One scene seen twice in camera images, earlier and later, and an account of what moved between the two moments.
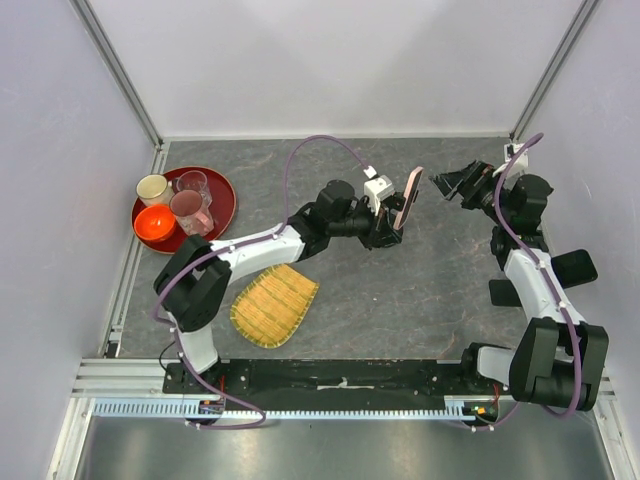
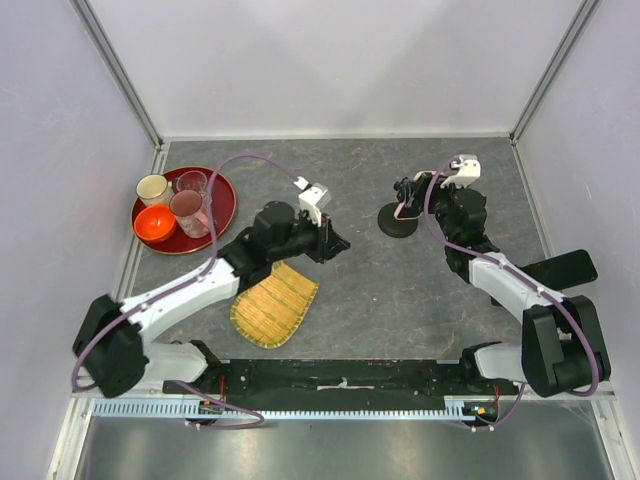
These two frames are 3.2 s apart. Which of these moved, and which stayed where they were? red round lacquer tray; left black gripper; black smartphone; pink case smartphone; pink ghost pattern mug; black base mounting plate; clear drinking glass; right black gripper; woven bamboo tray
Moved: right black gripper; left black gripper; pink case smartphone
Stayed: pink ghost pattern mug; red round lacquer tray; woven bamboo tray; clear drinking glass; black smartphone; black base mounting plate
